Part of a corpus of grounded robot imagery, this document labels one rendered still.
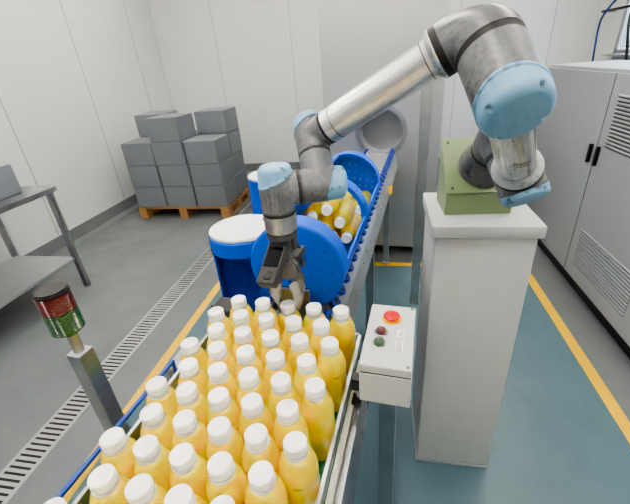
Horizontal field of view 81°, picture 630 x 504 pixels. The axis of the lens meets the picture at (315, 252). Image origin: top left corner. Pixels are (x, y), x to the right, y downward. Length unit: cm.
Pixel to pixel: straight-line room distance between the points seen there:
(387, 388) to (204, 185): 406
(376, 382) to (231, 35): 597
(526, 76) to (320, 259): 63
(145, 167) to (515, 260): 430
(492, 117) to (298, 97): 553
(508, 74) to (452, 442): 150
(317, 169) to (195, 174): 385
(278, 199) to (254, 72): 554
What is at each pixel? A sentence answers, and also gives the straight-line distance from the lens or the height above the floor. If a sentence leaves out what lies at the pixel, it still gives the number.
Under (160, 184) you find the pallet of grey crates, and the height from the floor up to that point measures 44.
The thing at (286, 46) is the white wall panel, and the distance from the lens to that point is 615.
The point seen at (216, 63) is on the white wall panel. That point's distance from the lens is 649.
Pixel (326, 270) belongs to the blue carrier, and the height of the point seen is 110.
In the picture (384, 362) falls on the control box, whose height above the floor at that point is 110.
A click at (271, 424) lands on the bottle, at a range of 76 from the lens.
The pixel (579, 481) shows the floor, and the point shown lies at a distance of 210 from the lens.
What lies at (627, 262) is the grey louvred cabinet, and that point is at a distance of 269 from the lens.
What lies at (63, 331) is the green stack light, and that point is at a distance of 91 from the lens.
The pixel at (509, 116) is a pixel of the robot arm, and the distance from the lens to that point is 70.
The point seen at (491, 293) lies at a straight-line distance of 134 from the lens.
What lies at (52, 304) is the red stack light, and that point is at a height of 124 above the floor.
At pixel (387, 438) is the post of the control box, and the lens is 103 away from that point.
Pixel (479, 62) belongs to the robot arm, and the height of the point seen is 160.
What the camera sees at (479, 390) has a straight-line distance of 162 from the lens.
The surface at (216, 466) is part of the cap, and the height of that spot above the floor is 108.
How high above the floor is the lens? 162
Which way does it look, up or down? 27 degrees down
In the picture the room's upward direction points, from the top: 5 degrees counter-clockwise
